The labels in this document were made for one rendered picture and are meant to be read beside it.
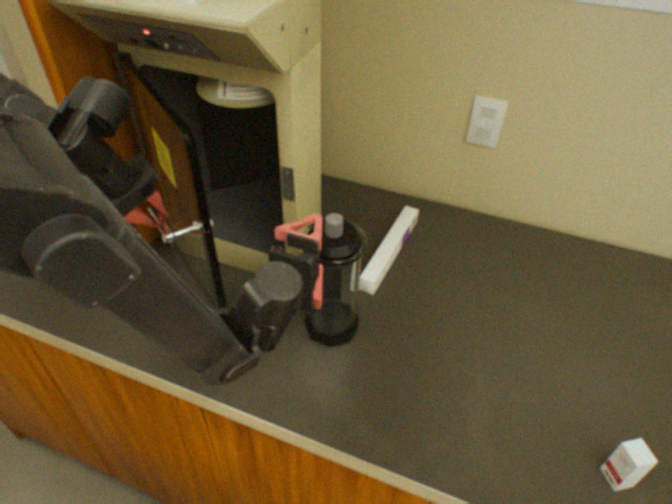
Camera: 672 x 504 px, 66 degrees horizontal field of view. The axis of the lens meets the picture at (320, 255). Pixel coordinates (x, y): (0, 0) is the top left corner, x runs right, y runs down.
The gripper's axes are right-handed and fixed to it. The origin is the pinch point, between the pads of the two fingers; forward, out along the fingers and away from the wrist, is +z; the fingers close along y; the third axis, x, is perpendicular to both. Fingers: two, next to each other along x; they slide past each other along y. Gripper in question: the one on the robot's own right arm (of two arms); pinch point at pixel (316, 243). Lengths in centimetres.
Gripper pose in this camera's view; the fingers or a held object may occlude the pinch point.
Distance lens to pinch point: 79.7
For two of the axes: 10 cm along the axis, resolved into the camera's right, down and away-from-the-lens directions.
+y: -0.1, -7.3, -6.8
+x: -9.2, -2.6, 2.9
